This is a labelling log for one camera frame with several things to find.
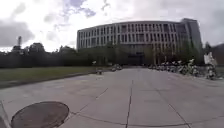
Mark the small group of parked scooters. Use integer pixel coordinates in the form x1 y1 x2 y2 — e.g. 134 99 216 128
110 63 123 72

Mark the grey slab pavement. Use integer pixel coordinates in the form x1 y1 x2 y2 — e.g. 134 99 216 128
0 67 224 128

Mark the large curved grey building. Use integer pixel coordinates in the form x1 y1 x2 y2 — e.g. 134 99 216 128
76 17 203 66

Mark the row of trees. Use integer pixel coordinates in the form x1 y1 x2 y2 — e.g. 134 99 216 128
0 41 214 69

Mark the grass lawn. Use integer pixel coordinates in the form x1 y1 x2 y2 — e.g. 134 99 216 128
0 65 111 83

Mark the concrete kerb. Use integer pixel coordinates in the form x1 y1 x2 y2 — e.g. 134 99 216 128
0 70 103 90

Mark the long row of parked scooters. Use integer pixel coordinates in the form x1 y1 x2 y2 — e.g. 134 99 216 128
147 51 219 81

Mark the round dark manhole cover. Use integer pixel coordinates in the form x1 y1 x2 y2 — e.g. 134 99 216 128
10 101 70 128

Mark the low building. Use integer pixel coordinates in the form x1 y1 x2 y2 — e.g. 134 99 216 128
211 43 224 66

